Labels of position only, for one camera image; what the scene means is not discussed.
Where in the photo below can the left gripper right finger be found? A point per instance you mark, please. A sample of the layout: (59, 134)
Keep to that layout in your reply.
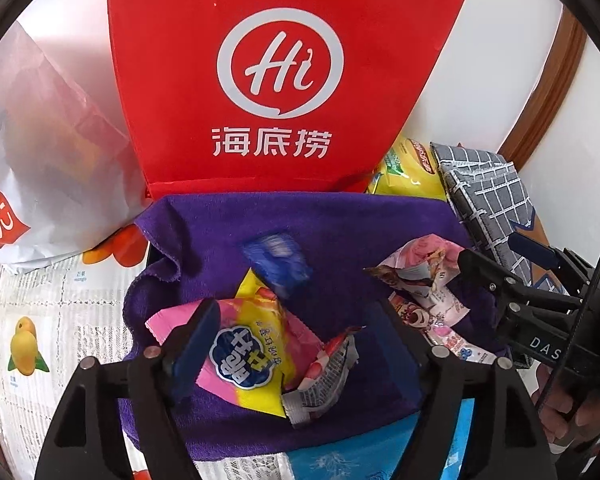
(505, 439)

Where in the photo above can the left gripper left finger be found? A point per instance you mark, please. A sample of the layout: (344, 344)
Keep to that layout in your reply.
(85, 438)

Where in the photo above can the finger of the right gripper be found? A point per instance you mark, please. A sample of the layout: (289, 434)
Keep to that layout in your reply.
(543, 256)
(507, 287)

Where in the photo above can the pink wrapper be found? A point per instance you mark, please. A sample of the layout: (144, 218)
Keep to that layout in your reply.
(422, 269)

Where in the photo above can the blue tissue pack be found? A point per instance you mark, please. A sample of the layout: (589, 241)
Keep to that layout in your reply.
(373, 455)

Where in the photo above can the pink yellow snack bag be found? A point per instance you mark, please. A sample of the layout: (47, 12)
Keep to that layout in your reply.
(260, 352)

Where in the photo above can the white clear snack packet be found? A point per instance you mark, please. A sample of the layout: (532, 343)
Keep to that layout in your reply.
(324, 381)

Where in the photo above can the blue snack packet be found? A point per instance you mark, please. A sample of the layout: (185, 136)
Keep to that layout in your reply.
(277, 259)

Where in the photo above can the Lotso bear candy packet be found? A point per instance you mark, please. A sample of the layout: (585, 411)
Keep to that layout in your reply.
(436, 326)

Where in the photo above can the person's right hand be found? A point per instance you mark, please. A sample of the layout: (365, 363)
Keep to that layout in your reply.
(583, 427)

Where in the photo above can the grey checked folded blanket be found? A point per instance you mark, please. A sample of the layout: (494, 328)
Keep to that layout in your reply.
(491, 201)

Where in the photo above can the yellow chips bag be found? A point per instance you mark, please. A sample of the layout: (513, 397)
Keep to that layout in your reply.
(407, 169)

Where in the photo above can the purple towel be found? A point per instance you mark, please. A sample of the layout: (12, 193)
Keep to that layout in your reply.
(198, 240)

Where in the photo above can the white Miniso plastic bag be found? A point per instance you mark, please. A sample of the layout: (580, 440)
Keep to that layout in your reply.
(68, 177)

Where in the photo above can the red Haidilao paper bag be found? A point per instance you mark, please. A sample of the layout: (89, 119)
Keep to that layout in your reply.
(270, 95)

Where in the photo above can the brown wooden door frame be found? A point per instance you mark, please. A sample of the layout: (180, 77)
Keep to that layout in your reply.
(545, 100)

